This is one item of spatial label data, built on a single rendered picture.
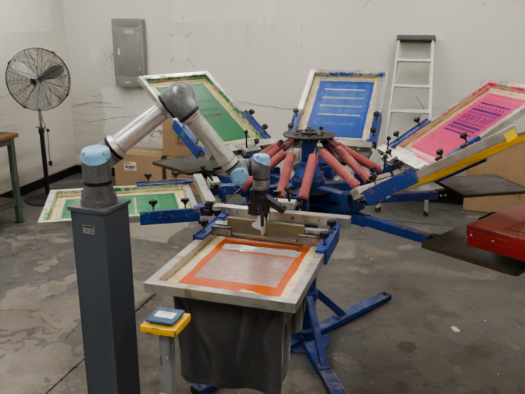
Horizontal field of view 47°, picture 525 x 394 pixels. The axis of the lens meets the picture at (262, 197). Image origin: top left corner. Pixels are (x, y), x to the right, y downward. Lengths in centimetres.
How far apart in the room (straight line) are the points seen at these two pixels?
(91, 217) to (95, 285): 30
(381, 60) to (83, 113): 372
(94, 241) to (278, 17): 468
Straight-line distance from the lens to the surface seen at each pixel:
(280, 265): 252
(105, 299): 265
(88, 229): 257
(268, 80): 690
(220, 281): 238
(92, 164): 251
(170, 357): 218
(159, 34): 735
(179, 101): 244
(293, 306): 214
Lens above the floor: 194
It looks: 17 degrees down
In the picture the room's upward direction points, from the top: straight up
